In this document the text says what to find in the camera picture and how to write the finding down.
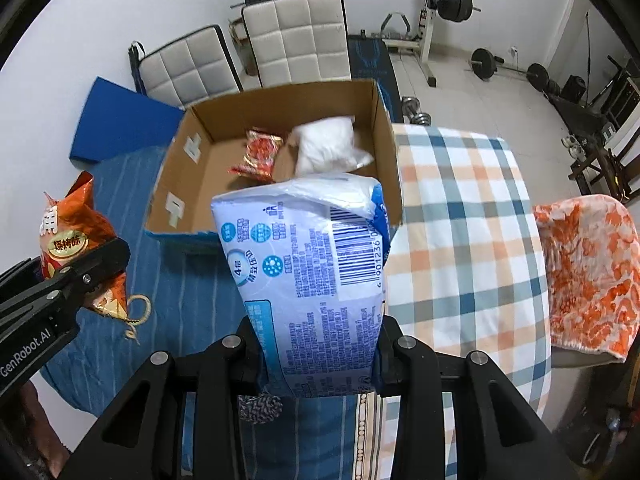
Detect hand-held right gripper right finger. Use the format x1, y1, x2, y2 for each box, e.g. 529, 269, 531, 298
372, 315, 577, 480

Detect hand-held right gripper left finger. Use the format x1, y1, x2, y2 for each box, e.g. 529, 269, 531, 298
57, 316, 273, 480

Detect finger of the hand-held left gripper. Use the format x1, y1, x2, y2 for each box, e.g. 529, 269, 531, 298
0, 236, 132, 331

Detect orange snack bag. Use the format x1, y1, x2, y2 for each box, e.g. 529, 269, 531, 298
39, 171, 132, 322

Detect blue white tissue pack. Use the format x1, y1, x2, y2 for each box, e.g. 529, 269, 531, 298
210, 172, 392, 400

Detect brown cardboard box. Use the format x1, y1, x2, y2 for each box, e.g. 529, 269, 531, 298
144, 79, 405, 248

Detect person's left forearm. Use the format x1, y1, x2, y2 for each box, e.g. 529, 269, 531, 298
0, 379, 68, 480

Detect blue striped blanket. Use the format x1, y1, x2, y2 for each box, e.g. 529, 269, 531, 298
40, 147, 362, 480

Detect plaid blanket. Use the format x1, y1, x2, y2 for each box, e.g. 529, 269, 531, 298
357, 122, 553, 480

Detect blue foam mat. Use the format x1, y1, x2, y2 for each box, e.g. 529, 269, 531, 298
69, 76, 186, 165

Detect red snack packet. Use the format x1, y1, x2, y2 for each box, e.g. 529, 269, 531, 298
228, 127, 286, 183

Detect white quilted chair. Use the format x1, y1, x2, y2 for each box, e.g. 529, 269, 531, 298
129, 24, 244, 110
241, 0, 353, 88

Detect orange floral towel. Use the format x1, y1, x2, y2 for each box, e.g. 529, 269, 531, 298
532, 194, 640, 363

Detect clear plastic bottle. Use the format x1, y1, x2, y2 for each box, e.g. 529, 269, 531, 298
602, 407, 632, 434

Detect white plastic bag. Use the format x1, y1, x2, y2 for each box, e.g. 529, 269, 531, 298
290, 116, 375, 178

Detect pair of white shoes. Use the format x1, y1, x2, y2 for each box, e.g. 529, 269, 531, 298
561, 134, 587, 159

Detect dark wooden chair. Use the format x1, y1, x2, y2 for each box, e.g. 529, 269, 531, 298
567, 55, 640, 206

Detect black blue exercise mat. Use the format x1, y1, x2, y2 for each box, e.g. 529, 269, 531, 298
346, 34, 402, 117

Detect black weight bench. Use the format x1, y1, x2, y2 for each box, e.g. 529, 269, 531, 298
547, 94, 622, 147

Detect short barbell with black plates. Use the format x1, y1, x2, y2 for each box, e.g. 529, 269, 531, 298
470, 47, 551, 92

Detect white weight rack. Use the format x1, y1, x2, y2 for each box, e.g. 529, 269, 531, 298
277, 0, 447, 88

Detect stack of black weight plates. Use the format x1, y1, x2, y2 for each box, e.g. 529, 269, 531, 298
546, 75, 587, 106

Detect long barbell with black plates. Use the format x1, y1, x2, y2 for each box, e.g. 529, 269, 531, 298
231, 0, 483, 23

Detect blue white rope toy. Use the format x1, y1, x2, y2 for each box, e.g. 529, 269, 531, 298
237, 394, 284, 425

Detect beige rope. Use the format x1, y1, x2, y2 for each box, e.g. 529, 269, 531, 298
121, 294, 152, 346

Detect grey triangular handle bar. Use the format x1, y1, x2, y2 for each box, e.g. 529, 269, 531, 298
381, 11, 412, 37

